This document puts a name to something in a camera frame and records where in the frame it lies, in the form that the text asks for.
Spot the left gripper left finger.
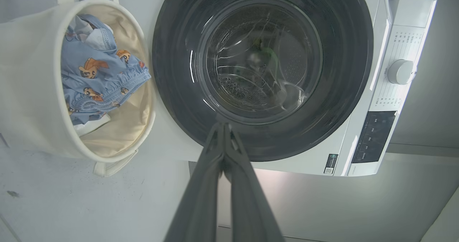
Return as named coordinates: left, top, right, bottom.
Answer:
left=164, top=123, right=226, bottom=242

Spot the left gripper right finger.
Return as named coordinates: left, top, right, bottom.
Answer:
left=223, top=123, right=286, bottom=242

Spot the dark rimmed glass washer door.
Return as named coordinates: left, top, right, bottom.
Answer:
left=152, top=0, right=374, bottom=162

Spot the blue garment with orange print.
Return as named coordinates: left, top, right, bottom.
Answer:
left=61, top=14, right=152, bottom=126

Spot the white front-load washing machine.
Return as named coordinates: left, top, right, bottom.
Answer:
left=83, top=0, right=444, bottom=239

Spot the cream canvas laundry basket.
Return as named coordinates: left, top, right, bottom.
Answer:
left=0, top=0, right=157, bottom=178

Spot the QR code sticker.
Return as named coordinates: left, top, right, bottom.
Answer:
left=323, top=153, right=339, bottom=175

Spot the white cloth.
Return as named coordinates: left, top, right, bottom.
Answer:
left=73, top=113, right=112, bottom=138

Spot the black display panel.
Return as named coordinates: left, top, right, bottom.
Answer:
left=351, top=110, right=398, bottom=164

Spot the white round control knob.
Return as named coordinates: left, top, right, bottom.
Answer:
left=387, top=59, right=417, bottom=85

